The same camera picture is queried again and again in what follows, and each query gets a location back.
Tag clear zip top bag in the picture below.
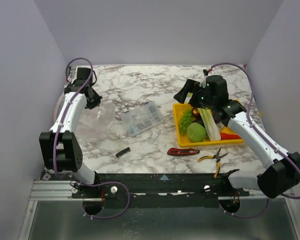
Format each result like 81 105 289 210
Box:
50 92 118 140

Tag green celery stalk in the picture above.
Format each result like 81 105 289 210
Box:
198 108 221 142

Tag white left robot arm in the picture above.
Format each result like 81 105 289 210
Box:
39 67 102 198

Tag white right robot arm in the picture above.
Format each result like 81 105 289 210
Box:
173 75 300 199

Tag yellow plastic tray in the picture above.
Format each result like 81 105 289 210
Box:
172 103 244 148

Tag dark red onion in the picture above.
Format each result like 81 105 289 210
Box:
191 107 201 118

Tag green grape bunch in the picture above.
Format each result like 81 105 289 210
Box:
179 109 193 135

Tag green cabbage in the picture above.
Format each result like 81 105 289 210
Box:
186 122 207 143

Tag red chili pepper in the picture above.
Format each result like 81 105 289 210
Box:
220 132 241 141

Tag clear plastic screw box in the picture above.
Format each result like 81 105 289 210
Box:
121 101 164 137

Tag black ic chip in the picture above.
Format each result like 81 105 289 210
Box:
115 147 131 158

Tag red utility knife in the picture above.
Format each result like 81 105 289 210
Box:
167 147 200 156

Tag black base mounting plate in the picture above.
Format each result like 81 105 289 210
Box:
70 173 249 209

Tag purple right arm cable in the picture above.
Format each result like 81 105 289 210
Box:
203 62 300 218

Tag yellow handled pliers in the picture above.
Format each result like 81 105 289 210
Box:
197 147 228 179

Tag aluminium rail frame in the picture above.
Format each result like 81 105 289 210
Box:
19 181 300 240

